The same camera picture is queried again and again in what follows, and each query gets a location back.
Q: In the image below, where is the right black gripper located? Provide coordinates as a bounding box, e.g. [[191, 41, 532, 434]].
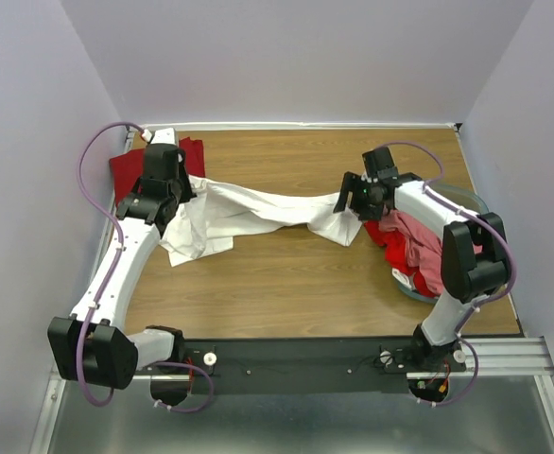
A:
[[333, 171, 384, 222]]

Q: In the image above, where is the white t shirt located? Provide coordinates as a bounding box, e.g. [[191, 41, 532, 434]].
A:
[[161, 176, 361, 267]]

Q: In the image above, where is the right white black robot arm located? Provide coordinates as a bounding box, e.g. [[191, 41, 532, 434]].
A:
[[334, 144, 516, 371]]

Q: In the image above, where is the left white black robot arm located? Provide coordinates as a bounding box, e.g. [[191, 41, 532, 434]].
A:
[[47, 139, 194, 390]]

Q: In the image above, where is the folded dark red t shirt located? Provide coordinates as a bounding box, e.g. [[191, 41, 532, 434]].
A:
[[109, 137, 206, 205]]

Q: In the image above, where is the pink t shirt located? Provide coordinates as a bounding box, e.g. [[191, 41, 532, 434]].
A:
[[379, 210, 443, 295]]

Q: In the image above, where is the teal laundry basket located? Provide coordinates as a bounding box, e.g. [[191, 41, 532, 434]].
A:
[[392, 182, 487, 305]]

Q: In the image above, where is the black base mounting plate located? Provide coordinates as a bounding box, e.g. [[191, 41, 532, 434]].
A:
[[134, 336, 466, 405]]

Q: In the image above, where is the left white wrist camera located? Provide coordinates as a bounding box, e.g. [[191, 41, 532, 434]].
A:
[[141, 127, 179, 146]]

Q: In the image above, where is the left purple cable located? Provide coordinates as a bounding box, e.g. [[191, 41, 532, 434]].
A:
[[77, 121, 216, 413]]

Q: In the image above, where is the purple cable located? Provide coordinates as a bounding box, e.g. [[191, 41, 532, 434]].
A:
[[77, 121, 216, 413], [375, 141, 518, 408]]

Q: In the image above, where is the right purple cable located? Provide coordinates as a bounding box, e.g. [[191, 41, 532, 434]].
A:
[[375, 141, 518, 408]]

